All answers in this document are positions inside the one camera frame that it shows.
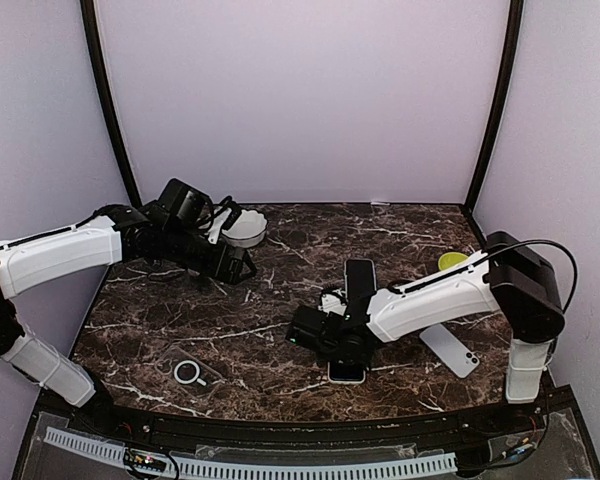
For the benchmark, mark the left black frame post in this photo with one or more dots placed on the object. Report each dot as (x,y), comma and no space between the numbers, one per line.
(108,109)

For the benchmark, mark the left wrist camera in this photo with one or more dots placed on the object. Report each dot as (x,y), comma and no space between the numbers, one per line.
(223,218)

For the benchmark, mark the light blue phone case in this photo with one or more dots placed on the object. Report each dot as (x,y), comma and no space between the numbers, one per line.
(361,277)

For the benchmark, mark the white scalloped bowl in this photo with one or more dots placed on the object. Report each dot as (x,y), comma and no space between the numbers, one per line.
(247,231)

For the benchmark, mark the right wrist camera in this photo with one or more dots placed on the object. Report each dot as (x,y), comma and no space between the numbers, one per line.
(333,300)

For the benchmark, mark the black phone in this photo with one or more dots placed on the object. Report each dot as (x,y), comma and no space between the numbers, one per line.
(346,371)

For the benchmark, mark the black frame post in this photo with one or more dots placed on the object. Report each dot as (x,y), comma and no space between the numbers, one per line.
(108,109)
(501,89)

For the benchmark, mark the transparent clear phone case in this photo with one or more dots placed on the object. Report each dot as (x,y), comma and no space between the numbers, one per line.
(188,373)

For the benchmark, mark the purple phone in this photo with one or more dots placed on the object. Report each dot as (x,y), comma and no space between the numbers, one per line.
(360,277)

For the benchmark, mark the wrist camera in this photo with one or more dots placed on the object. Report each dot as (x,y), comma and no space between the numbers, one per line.
(223,218)
(333,300)

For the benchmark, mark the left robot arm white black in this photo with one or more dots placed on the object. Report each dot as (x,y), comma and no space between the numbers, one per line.
(183,226)

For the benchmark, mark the white phone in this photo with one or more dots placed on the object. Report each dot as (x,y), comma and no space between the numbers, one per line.
(450,350)

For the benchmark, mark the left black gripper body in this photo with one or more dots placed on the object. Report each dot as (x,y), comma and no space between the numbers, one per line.
(213,266)

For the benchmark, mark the clear white phone case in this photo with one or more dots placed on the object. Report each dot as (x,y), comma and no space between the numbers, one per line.
(346,374)

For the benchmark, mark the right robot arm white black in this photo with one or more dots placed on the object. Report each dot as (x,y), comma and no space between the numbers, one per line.
(506,276)

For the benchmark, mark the green bowl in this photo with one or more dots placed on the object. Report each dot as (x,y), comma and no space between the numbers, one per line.
(451,260)

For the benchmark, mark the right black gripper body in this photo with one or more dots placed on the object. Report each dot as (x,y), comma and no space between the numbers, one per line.
(333,356)

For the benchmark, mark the right black frame post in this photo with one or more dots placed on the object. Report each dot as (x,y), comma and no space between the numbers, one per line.
(501,89)

